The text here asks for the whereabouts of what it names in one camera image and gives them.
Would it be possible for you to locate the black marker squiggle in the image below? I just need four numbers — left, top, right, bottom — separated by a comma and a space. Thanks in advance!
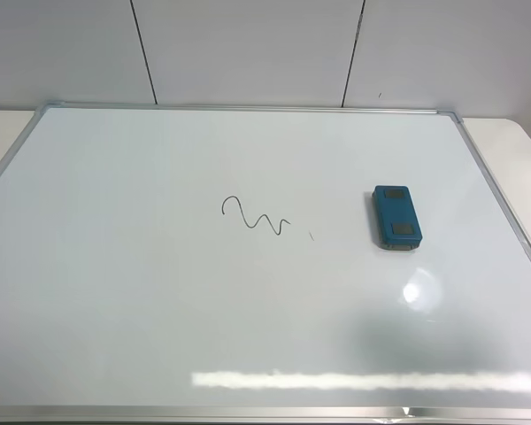
220, 195, 292, 236

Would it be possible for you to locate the white whiteboard with aluminium frame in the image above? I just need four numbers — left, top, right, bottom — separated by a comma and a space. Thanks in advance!
0, 104, 531, 424

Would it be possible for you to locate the blue board eraser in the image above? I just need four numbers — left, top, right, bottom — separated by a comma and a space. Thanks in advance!
372, 185, 423, 251

